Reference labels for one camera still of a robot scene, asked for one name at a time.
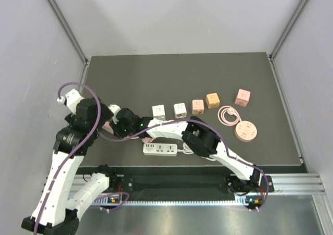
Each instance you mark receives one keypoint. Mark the pink cube plug adapter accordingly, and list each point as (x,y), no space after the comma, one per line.
(242,98)

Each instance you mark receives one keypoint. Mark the pink round socket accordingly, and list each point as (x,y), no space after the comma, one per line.
(245,131)

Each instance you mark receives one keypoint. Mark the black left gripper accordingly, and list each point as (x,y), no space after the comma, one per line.
(106,115)

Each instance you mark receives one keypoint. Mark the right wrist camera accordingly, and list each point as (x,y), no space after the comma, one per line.
(114,109)

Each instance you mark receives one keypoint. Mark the white cube plug adapter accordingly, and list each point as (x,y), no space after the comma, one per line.
(158,112)

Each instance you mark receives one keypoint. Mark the orange cube plug adapter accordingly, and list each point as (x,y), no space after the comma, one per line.
(212,100)

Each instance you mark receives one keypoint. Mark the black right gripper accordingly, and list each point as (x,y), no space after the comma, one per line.
(118,132)

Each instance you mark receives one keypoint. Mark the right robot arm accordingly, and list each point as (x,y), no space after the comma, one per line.
(202,139)

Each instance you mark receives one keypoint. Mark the white cube plug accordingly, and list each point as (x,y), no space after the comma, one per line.
(180,110)

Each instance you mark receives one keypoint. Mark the pink power strip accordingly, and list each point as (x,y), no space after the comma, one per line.
(108,128)

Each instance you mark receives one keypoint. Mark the light pink deer cube plug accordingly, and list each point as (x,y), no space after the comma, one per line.
(197,107)

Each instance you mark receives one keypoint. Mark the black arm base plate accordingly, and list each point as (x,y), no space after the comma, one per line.
(221,183)

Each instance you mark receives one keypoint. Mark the white power strip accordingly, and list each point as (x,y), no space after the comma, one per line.
(160,149)

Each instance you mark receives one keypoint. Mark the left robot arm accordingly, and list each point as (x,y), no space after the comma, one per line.
(56,212)

